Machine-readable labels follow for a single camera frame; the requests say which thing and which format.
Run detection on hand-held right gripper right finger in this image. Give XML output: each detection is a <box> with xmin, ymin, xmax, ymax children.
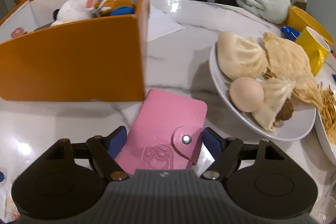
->
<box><xmin>201</xmin><ymin>127</ymin><xmax>285</xmax><ymax>180</ymax></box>

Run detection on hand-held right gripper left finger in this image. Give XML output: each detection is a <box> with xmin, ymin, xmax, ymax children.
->
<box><xmin>49</xmin><ymin>126</ymin><xmax>129</xmax><ymax>180</ymax></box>

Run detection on pink snap wallet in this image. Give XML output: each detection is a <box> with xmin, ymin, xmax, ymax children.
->
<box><xmin>115</xmin><ymin>89</ymin><xmax>208</xmax><ymax>170</ymax></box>

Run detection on orange cardboard box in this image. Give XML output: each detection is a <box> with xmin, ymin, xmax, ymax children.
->
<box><xmin>0</xmin><ymin>0</ymin><xmax>151</xmax><ymax>102</ymax></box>

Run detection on white plush with pink stripes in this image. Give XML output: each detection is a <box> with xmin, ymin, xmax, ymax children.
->
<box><xmin>51</xmin><ymin>0</ymin><xmax>107</xmax><ymax>27</ymax></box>

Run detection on illustrated printed box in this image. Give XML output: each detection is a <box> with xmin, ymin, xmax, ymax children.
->
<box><xmin>10</xmin><ymin>24</ymin><xmax>51</xmax><ymax>39</ymax></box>

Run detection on white plate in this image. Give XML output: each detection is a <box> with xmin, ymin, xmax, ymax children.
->
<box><xmin>209</xmin><ymin>35</ymin><xmax>317</xmax><ymax>141</ymax></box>

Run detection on egg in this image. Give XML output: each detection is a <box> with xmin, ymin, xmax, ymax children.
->
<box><xmin>230</xmin><ymin>77</ymin><xmax>264</xmax><ymax>112</ymax></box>

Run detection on half bun with filling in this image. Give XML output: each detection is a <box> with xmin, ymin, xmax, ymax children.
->
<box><xmin>251</xmin><ymin>78</ymin><xmax>296</xmax><ymax>133</ymax></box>

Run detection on whole steamed bun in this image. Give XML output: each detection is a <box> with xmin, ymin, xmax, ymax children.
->
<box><xmin>217</xmin><ymin>31</ymin><xmax>269</xmax><ymax>80</ymax></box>

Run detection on white bowl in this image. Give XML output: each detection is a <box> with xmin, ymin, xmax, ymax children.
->
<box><xmin>314</xmin><ymin>78</ymin><xmax>336</xmax><ymax>161</ymax></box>

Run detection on torn bun piece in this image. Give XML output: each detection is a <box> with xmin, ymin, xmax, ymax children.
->
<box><xmin>263</xmin><ymin>32</ymin><xmax>323</xmax><ymax>109</ymax></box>

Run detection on shredded potato strips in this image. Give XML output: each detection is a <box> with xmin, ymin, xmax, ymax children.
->
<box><xmin>318</xmin><ymin>82</ymin><xmax>336</xmax><ymax>136</ymax></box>

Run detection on white printed cup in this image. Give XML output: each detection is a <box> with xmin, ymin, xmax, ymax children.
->
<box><xmin>0</xmin><ymin>182</ymin><xmax>21</xmax><ymax>223</ymax></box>

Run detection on white paper sheet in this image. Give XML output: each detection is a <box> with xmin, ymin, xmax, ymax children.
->
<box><xmin>147</xmin><ymin>6</ymin><xmax>185</xmax><ymax>42</ymax></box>

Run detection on small blue object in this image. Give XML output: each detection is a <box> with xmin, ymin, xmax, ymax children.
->
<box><xmin>280</xmin><ymin>26</ymin><xmax>301</xmax><ymax>40</ymax></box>

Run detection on yellow mug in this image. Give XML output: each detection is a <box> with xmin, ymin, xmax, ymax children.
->
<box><xmin>295</xmin><ymin>26</ymin><xmax>331</xmax><ymax>76</ymax></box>

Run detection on yellow bowl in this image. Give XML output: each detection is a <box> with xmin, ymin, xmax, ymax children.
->
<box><xmin>286</xmin><ymin>6</ymin><xmax>335</xmax><ymax>46</ymax></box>

